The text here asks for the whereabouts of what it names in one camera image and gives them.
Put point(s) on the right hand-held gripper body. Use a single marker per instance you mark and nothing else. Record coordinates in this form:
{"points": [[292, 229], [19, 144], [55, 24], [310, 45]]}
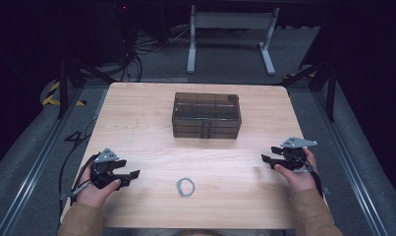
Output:
{"points": [[294, 157]]}

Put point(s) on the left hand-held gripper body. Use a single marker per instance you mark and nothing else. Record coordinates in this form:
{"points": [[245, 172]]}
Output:
{"points": [[102, 173]]}

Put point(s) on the smoky plastic drawer box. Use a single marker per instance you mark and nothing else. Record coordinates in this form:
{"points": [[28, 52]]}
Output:
{"points": [[205, 111]]}

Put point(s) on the person's left hand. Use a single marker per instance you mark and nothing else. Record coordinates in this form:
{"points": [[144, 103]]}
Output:
{"points": [[90, 196]]}

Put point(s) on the person's right hand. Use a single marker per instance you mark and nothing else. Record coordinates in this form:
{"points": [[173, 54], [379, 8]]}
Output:
{"points": [[302, 182]]}

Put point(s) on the grey tape piece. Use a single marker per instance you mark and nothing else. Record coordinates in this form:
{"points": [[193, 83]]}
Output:
{"points": [[326, 190]]}

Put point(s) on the black metal stand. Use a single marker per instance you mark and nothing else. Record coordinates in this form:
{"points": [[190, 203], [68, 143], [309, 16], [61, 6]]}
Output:
{"points": [[331, 95], [63, 91]]}

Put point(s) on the yellow black floor tape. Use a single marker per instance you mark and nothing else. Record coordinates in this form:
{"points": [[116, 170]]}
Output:
{"points": [[289, 77], [51, 98]]}

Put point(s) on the white metal stand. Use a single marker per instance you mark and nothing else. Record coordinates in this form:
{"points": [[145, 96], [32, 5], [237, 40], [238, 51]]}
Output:
{"points": [[231, 20]]}

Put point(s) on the aluminium floor rail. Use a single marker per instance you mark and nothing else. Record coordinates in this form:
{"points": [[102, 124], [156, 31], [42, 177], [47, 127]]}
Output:
{"points": [[38, 164], [349, 164]]}

